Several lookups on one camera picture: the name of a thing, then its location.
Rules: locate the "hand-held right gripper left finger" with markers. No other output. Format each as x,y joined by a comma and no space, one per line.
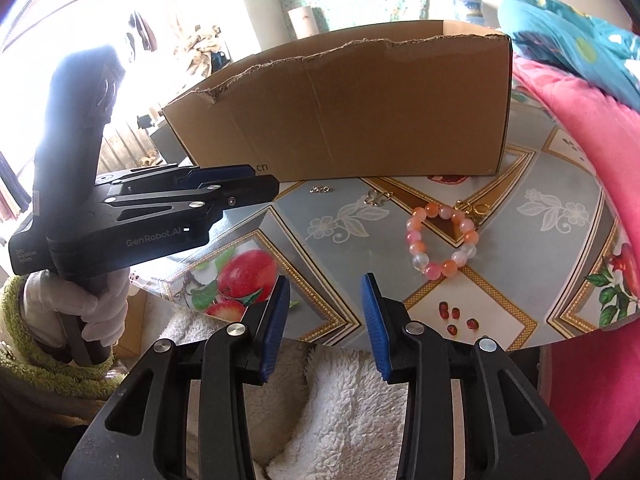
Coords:
275,330

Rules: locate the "large cardboard box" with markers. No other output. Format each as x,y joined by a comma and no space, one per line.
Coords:
375,110

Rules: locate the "blue water jug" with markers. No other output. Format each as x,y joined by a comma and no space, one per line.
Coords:
467,10

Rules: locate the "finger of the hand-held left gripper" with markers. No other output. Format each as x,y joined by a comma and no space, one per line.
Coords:
225,171
240,192

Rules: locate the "blue pillow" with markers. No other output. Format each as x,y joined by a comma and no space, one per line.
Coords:
560,30

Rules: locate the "gold butterfly charm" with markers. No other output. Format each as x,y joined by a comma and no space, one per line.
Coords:
376,199

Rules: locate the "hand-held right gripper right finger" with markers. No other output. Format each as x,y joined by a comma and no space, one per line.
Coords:
372,330

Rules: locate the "beige blanket pile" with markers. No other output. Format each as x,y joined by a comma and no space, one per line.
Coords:
200,47

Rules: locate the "pink floral blanket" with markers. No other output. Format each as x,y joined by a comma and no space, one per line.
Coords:
600,160

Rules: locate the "person's left hand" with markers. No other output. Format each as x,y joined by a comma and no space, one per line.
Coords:
45,305

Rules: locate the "white paper roll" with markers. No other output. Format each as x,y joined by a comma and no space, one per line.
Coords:
302,22

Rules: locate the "dark hanging jacket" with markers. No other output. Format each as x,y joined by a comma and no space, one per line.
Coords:
142,30

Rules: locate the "fruit pattern tablecloth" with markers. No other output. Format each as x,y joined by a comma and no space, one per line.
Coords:
350,240

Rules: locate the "grey cabinet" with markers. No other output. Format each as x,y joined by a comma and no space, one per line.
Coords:
167,145

